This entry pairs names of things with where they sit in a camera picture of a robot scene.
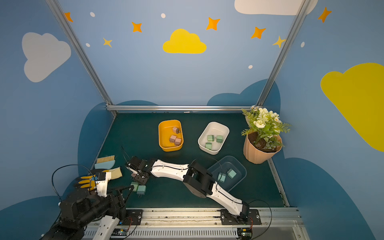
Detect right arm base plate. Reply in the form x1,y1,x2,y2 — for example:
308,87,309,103
220,209,262,225

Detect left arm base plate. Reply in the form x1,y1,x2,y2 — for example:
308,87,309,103
120,209,144,226

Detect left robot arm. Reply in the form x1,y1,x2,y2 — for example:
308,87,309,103
41,185,134,240

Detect aluminium frame rail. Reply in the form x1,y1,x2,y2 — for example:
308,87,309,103
107,105,251,112

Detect blue plug bottom middle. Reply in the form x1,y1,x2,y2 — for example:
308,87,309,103
137,185,147,197

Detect yellow work glove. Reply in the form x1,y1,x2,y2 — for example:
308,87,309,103
74,167,123,191

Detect potted artificial plant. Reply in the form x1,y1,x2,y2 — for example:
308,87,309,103
242,106,291,164

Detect brush with blue handle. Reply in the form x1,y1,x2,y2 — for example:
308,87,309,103
94,155,116,170

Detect pink plug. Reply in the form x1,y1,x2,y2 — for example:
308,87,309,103
174,138,183,146
172,127,181,134
170,135,178,143

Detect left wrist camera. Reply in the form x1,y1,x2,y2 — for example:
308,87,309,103
95,172,112,198

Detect clear blue storage box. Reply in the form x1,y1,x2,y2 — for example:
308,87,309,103
208,156,247,192

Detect white storage box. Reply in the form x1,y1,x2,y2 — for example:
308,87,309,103
198,122,230,155

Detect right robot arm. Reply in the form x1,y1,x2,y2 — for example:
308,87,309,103
126,156,250,224

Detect yellow storage box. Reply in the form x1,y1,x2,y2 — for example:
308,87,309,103
158,120,184,152

